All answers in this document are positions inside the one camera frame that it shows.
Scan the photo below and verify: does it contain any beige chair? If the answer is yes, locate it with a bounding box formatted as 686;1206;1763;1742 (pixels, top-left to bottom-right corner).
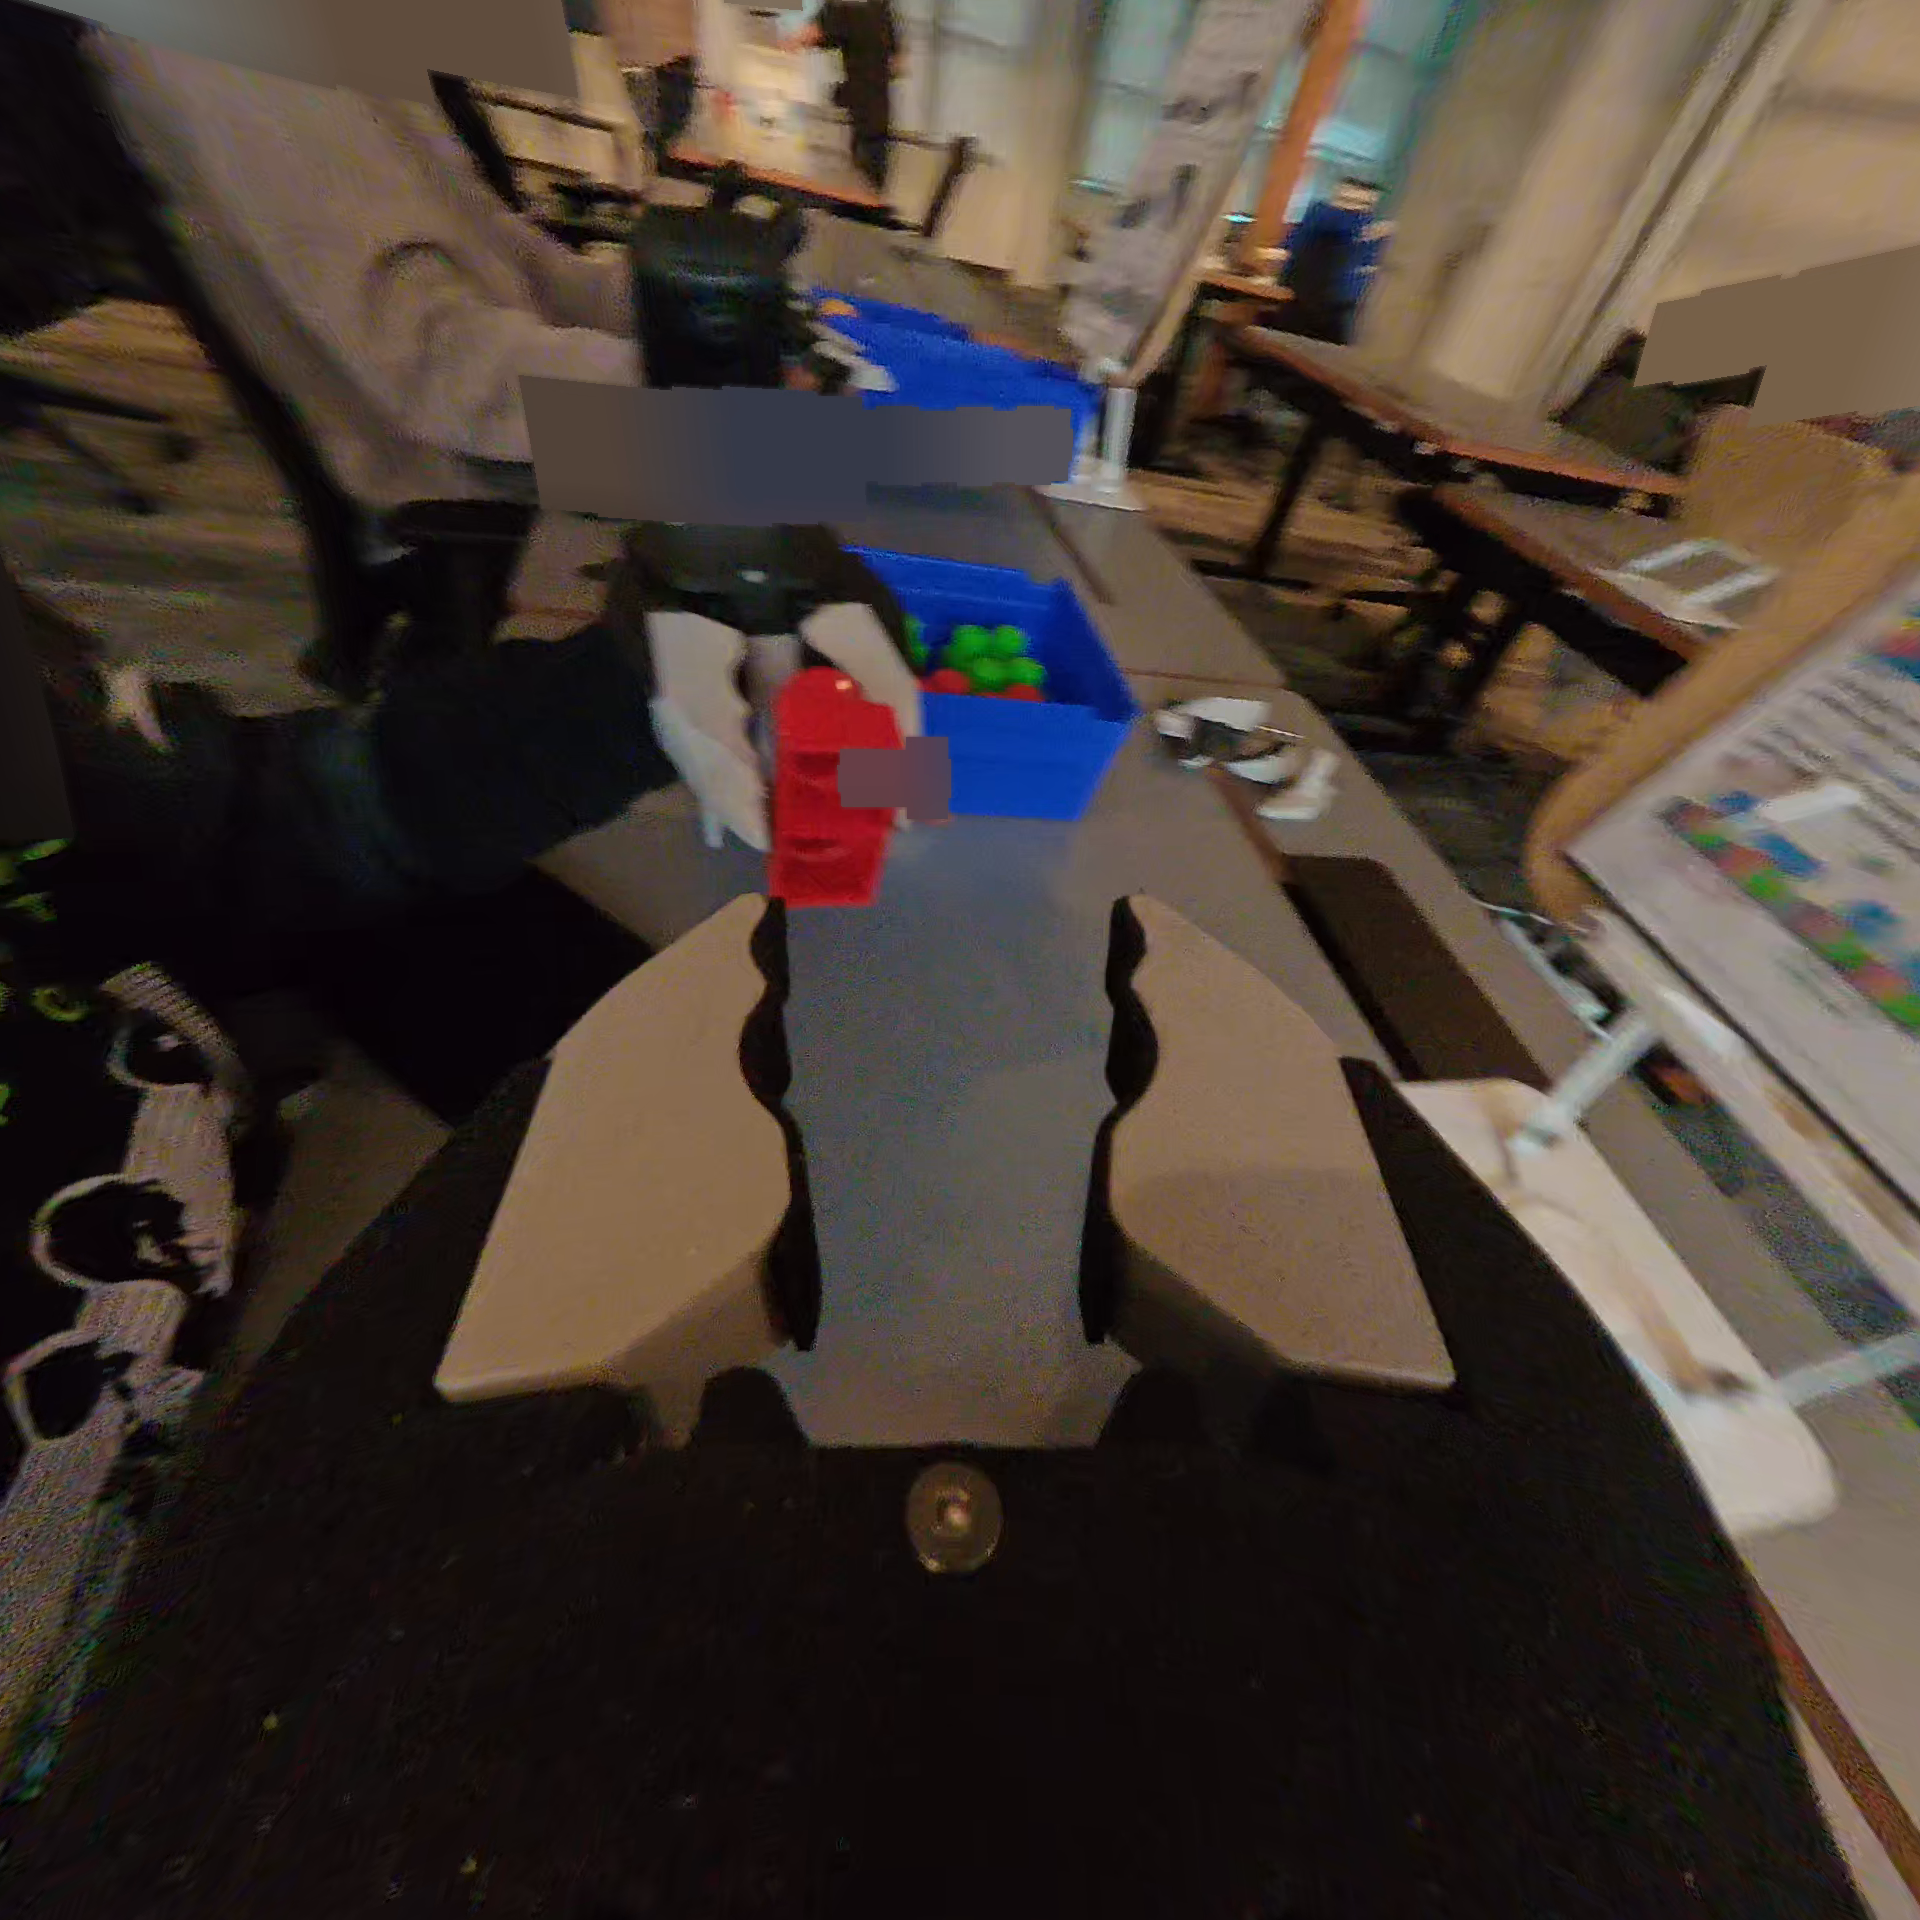
1665;401;1897;578

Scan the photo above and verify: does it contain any wooden background desk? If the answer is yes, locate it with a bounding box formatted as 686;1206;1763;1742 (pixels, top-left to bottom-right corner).
1225;312;1690;591
1406;477;1779;713

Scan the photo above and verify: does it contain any clear acrylic stand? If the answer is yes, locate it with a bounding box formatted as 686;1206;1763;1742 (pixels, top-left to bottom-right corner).
1619;533;1791;619

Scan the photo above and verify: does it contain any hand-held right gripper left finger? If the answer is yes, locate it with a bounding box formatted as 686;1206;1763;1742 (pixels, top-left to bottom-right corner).
438;895;828;1407

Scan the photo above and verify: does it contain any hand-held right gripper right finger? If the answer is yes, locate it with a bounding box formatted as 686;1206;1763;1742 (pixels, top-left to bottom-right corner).
1082;891;1464;1395

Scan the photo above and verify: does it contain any person's patterned garment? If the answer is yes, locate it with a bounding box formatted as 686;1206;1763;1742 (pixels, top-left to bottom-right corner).
0;833;264;1777

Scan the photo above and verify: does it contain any blue bin with white label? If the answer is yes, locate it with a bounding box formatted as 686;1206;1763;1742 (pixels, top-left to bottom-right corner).
848;543;1146;826

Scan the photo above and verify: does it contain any chair with blue jacket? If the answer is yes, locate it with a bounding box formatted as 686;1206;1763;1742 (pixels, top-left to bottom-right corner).
1274;191;1392;349

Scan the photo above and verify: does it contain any printed instruction sheet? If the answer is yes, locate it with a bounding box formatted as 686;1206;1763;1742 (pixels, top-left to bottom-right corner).
1572;583;1920;1133

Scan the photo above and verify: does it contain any red two-stud mega block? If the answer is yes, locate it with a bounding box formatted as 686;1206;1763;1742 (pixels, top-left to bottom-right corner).
767;663;905;849

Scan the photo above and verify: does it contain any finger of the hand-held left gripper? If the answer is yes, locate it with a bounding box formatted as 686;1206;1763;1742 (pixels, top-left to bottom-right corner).
794;599;928;753
643;607;783;855

